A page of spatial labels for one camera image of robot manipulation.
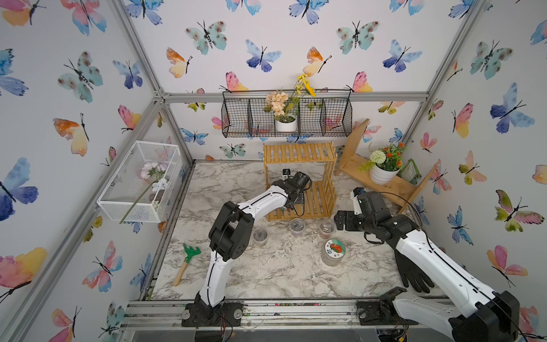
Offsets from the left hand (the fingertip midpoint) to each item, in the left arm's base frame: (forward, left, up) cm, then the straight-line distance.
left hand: (292, 194), depth 97 cm
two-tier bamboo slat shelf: (+3, -10, +18) cm, 21 cm away
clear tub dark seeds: (-18, +14, -3) cm, 23 cm away
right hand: (-16, -20, +9) cm, 27 cm away
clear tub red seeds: (-16, -14, -3) cm, 21 cm away
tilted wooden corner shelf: (+17, -32, -1) cm, 36 cm away
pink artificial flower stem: (-7, +49, +26) cm, 56 cm away
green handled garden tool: (-22, +43, -8) cm, 49 cm away
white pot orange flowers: (+7, -41, +10) cm, 42 cm away
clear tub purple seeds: (-15, -1, -2) cm, 15 cm away
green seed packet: (+15, -62, -4) cm, 64 cm away
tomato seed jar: (-27, -14, -1) cm, 30 cm away
